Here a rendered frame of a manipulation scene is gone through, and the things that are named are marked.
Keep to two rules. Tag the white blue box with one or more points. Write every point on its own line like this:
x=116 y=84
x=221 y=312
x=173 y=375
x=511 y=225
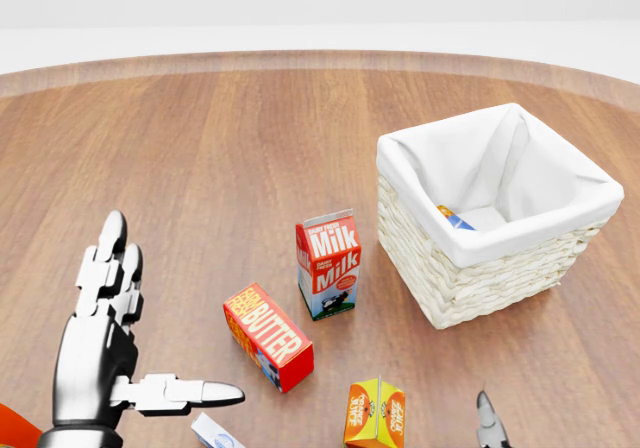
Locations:
x=215 y=434

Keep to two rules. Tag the red white milk carton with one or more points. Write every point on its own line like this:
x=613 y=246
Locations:
x=331 y=268

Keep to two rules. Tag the red butter box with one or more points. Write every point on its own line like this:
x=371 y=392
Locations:
x=270 y=338

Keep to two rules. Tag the orange red round object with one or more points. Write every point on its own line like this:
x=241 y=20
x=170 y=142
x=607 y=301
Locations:
x=17 y=425

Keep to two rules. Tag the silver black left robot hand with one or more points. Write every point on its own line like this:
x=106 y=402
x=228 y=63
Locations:
x=85 y=348

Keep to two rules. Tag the white wicker basket with liner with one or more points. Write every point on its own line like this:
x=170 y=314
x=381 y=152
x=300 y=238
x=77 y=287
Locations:
x=492 y=218

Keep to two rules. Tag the orange juice carton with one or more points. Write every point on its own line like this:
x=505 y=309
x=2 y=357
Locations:
x=375 y=415

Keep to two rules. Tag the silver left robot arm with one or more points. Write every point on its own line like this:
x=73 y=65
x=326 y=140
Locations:
x=80 y=438

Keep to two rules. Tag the orange blue item in basket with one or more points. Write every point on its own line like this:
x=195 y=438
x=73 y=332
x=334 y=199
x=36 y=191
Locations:
x=454 y=218

